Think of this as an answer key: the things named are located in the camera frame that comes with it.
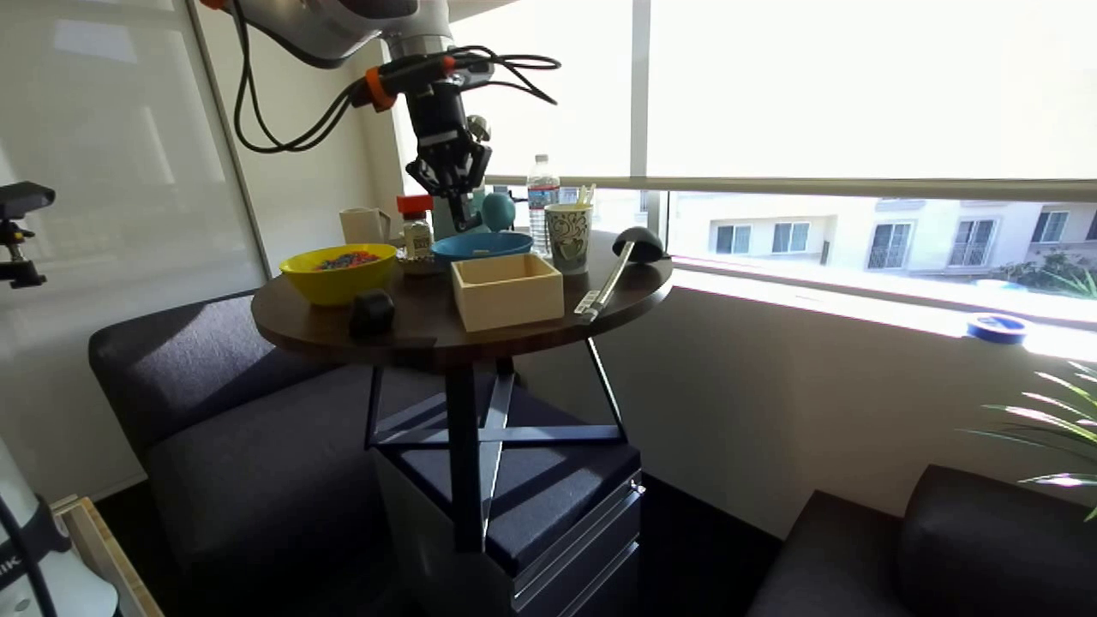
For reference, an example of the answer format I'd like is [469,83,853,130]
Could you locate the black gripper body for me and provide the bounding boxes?
[403,78,493,170]

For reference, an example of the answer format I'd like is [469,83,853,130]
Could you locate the blue bowl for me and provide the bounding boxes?
[428,229,537,267]

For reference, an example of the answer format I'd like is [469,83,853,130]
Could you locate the yellow bowl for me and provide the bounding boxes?
[277,240,403,310]

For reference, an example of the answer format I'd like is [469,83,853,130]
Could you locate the jar with red lid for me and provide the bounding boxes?
[394,192,439,263]

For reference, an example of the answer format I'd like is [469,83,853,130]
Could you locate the clear water bottle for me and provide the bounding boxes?
[523,151,567,251]

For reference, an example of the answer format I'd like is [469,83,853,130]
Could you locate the small white pitcher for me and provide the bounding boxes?
[335,203,399,251]

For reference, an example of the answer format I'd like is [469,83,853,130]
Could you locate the narrow white roller blind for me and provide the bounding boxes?
[389,0,637,182]

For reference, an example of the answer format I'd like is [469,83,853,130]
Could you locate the patterned paper cup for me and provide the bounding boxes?
[540,203,594,276]

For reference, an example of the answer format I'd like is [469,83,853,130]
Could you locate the coloured beads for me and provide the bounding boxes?
[317,251,384,276]

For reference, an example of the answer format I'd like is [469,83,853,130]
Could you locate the light wooden box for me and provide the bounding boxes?
[447,251,570,335]

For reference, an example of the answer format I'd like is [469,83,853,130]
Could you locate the small black object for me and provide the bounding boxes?
[347,291,399,339]

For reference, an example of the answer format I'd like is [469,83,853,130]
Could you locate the round wooden table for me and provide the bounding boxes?
[251,234,680,560]

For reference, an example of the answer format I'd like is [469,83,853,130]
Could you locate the white building outside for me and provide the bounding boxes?
[672,197,1097,277]

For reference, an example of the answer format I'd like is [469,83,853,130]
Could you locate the dark grey sofa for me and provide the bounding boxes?
[84,287,459,617]

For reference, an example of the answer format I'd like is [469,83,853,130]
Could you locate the white glass board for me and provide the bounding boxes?
[0,0,273,348]

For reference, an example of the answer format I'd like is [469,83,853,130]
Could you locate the dark filing cabinet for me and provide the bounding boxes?
[367,388,647,617]

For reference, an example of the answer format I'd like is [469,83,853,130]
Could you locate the wide white roller blind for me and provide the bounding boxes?
[647,0,1097,184]

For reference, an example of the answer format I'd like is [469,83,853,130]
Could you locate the blue tape roll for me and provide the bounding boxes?
[963,311,1028,348]

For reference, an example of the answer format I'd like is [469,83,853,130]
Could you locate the white base with black band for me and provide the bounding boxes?
[0,440,121,617]

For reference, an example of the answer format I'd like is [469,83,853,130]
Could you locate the black armchair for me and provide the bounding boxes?
[747,461,1097,617]

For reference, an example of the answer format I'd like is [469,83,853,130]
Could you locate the green potted plant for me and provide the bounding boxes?
[963,356,1097,524]

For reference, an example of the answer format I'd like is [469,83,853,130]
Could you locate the black cable with orange connector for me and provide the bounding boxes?
[233,0,403,159]

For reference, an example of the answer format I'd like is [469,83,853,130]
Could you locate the thin black looped cable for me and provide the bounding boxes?
[442,46,563,115]

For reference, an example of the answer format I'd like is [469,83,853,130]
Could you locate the black ladle with silver handle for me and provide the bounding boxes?
[572,223,667,324]

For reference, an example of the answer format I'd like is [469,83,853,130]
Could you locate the grey window frame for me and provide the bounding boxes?
[483,0,1097,207]

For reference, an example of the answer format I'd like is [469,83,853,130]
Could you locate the black bar camera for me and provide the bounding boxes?
[0,179,58,223]

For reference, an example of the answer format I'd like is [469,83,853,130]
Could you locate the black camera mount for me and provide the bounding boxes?
[0,218,49,291]

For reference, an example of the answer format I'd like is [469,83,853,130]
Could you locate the light wooden frame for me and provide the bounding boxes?
[49,491,163,617]

